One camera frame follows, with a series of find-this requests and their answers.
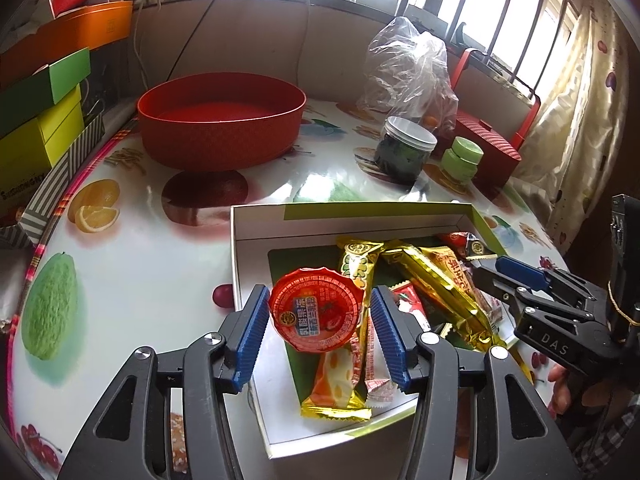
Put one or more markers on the gold foil snack bar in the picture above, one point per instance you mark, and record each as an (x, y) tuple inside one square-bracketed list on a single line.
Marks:
[(450, 305)]

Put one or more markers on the yellow-green box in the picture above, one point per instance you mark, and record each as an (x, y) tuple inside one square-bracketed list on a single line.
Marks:
[(50, 135)]

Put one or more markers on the orange box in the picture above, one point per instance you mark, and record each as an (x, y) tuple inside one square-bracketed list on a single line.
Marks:
[(90, 25)]

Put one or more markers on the red round box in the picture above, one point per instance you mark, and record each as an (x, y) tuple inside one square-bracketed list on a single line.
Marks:
[(220, 130)]

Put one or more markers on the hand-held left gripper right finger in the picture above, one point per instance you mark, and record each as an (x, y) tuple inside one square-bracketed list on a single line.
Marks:
[(390, 340)]

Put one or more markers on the clear jar with dark contents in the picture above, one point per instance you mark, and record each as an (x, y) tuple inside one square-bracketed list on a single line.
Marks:
[(402, 157)]

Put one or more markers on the person's right hand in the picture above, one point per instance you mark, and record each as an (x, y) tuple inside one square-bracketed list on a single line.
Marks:
[(559, 390)]

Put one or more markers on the clear plastic bag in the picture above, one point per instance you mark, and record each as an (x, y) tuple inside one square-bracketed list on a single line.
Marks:
[(410, 65)]

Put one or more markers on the white box with green rim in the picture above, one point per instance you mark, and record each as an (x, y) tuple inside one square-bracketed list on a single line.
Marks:
[(250, 240)]

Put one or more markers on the small green jar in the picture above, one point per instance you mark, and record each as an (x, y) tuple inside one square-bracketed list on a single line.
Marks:
[(462, 160)]

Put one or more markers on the yellow rubber band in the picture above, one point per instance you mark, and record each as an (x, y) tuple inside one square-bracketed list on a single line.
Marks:
[(620, 307)]

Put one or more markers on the cream patterned curtain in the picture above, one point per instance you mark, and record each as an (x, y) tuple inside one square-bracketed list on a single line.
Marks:
[(575, 125)]

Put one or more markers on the red white candy packet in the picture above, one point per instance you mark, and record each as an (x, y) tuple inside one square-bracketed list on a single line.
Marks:
[(487, 305)]

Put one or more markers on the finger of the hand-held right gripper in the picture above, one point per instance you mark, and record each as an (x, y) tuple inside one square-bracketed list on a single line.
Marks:
[(520, 271), (500, 287)]

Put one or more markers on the white red-patterned candy packet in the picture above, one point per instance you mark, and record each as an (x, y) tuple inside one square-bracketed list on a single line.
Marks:
[(372, 360)]

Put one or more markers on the person's right forearm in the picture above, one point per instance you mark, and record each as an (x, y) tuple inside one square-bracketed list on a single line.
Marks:
[(610, 445)]

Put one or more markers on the long gold snack bar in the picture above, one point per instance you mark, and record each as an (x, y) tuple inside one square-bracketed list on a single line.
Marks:
[(340, 385)]

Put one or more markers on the dark red snack packet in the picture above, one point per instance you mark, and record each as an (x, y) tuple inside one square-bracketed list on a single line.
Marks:
[(450, 241)]

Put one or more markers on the small orange object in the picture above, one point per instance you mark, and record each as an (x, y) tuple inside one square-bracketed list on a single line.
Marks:
[(431, 121)]

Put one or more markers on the red jelly cup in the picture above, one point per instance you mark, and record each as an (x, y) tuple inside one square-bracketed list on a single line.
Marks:
[(315, 310)]

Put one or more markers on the small red white packet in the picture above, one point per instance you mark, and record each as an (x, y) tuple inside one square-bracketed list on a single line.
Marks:
[(407, 300)]

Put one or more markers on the black triangular snack packet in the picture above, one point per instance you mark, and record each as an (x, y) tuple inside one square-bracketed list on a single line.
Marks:
[(475, 246)]

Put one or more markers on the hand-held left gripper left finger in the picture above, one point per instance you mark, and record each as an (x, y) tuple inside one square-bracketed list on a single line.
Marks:
[(252, 340)]

